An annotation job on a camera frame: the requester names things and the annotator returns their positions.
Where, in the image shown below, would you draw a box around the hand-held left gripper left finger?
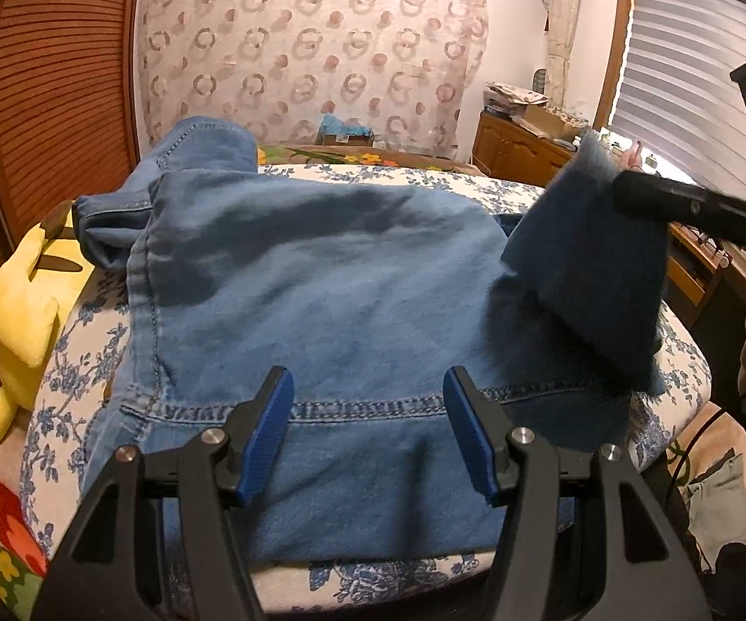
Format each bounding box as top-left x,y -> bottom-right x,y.
29,364 -> 296,621

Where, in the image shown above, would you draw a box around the white window blind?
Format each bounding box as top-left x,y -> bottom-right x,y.
607,0 -> 746,209

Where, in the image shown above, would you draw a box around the yellow plush toy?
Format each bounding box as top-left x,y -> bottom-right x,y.
0,215 -> 91,452

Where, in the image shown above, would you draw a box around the blue floral bedsheet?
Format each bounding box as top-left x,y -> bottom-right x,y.
19,160 -> 714,621

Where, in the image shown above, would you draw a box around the stack of papers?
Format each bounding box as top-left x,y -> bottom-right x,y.
483,81 -> 550,112

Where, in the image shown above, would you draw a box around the cardboard box with blue cloth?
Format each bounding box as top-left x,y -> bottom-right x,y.
318,113 -> 375,147

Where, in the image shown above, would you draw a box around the wooden louvered door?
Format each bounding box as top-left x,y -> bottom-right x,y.
0,0 -> 149,263

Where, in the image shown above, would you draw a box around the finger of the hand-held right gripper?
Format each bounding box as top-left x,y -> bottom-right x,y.
611,169 -> 746,255

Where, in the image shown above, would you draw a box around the colourful flower blanket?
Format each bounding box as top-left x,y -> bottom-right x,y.
0,142 -> 481,617

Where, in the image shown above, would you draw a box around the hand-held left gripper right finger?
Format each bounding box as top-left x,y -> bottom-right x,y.
443,365 -> 713,621

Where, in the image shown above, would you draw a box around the cream lace curtain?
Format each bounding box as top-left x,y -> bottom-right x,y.
543,0 -> 586,119

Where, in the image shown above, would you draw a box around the blue denim pants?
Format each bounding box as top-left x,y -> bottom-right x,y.
72,115 -> 672,565

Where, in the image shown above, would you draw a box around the long wooden cabinet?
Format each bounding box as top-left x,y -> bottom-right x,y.
473,110 -> 746,328

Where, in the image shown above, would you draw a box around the open cardboard box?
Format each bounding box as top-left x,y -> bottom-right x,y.
518,103 -> 586,141

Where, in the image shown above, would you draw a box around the ring patterned sheer curtain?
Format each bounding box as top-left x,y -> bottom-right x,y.
133,0 -> 491,161

